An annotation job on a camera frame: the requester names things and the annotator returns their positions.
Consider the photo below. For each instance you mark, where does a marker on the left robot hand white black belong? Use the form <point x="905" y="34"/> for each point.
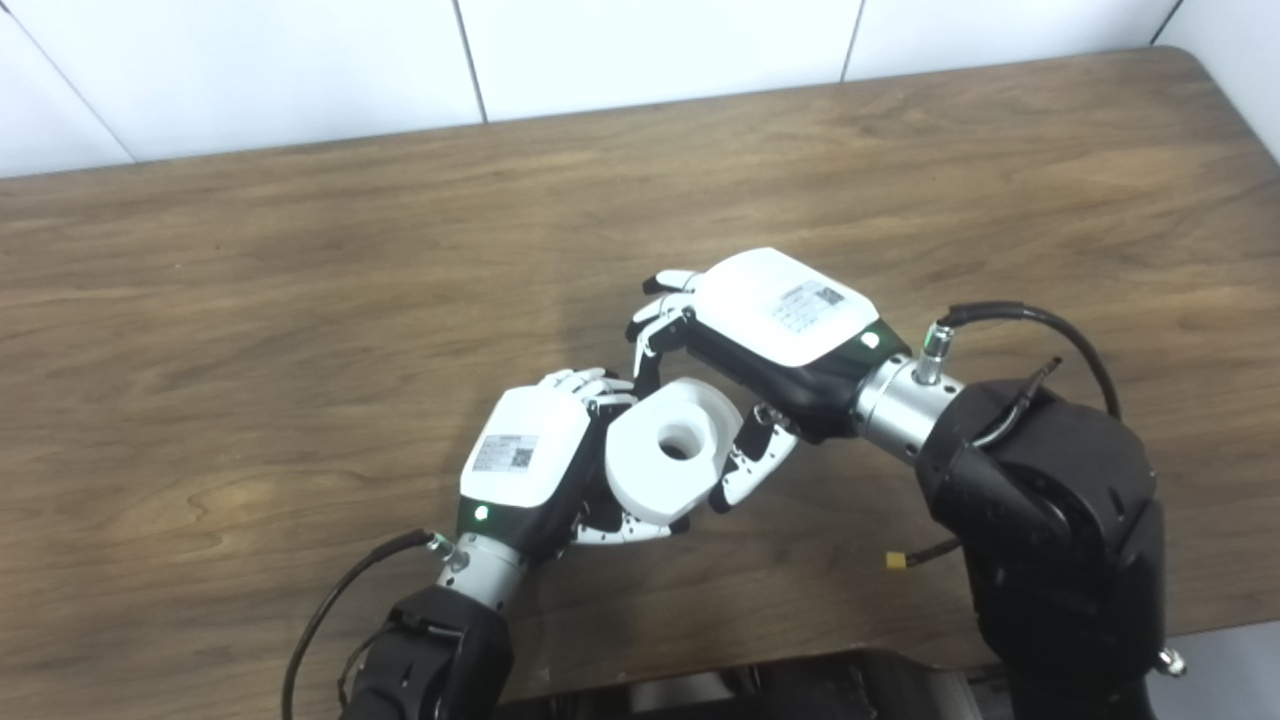
<point x="525" y="440"/>

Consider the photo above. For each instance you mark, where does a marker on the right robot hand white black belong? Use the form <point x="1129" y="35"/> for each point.
<point x="770" y="310"/>

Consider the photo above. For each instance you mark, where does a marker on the round white plastic piece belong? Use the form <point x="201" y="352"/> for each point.
<point x="650" y="480"/>

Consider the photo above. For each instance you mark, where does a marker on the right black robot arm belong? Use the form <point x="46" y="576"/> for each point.
<point x="1060" y="520"/>

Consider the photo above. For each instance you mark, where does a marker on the dark robot torso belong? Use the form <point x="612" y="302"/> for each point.
<point x="800" y="690"/>

